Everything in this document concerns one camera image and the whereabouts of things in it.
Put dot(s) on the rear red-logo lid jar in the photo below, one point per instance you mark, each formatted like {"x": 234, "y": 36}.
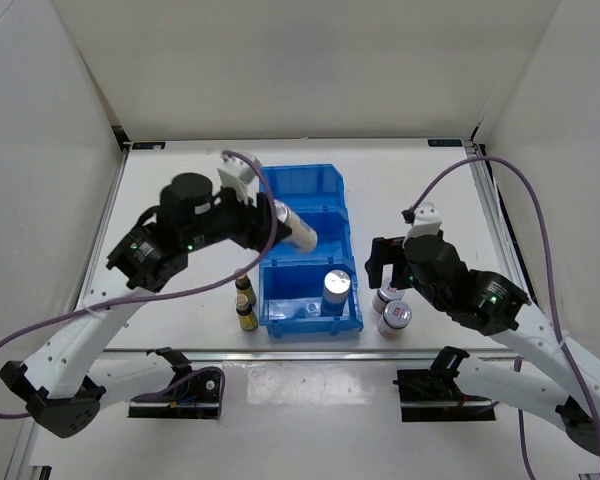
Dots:
{"x": 384, "y": 296}

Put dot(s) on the red-logo lid jar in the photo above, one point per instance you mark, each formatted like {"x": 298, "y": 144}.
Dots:
{"x": 394, "y": 319}
{"x": 384, "y": 296}

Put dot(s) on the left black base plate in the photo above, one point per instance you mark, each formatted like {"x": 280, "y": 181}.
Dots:
{"x": 200, "y": 397}

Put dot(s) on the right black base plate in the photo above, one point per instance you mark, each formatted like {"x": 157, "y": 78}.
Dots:
{"x": 423, "y": 399}

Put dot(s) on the front small amber bottle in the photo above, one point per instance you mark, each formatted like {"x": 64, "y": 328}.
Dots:
{"x": 245, "y": 313}

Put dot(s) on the silver-lid blue-label bottle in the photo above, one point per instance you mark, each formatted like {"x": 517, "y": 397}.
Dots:
{"x": 302, "y": 237}
{"x": 336, "y": 288}

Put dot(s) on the small amber bottle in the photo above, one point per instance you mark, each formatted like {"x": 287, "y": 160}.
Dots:
{"x": 244, "y": 286}
{"x": 245, "y": 313}

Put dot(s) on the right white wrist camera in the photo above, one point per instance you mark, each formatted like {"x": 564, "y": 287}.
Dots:
{"x": 423, "y": 220}

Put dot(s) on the front red-logo lid jar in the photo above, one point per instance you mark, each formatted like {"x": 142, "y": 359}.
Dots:
{"x": 394, "y": 319}

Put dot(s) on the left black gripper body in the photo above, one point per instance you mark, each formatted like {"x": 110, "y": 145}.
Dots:
{"x": 230, "y": 219}

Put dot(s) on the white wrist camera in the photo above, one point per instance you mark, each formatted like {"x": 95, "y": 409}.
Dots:
{"x": 235, "y": 174}
{"x": 423, "y": 220}

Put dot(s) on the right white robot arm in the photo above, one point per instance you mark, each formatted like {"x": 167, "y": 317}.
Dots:
{"x": 567, "y": 394}

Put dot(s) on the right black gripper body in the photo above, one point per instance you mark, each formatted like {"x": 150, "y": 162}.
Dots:
{"x": 402, "y": 275}

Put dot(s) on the rear small amber bottle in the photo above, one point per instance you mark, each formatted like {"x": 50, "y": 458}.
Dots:
{"x": 244, "y": 286}

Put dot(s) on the blue three-compartment plastic bin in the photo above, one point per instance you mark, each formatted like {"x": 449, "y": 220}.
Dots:
{"x": 291, "y": 283}

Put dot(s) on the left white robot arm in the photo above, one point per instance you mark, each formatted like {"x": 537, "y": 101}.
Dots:
{"x": 59, "y": 384}

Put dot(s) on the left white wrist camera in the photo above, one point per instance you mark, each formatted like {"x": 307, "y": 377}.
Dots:
{"x": 235, "y": 174}

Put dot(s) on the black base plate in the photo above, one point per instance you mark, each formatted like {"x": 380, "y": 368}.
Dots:
{"x": 423, "y": 399}
{"x": 200, "y": 397}

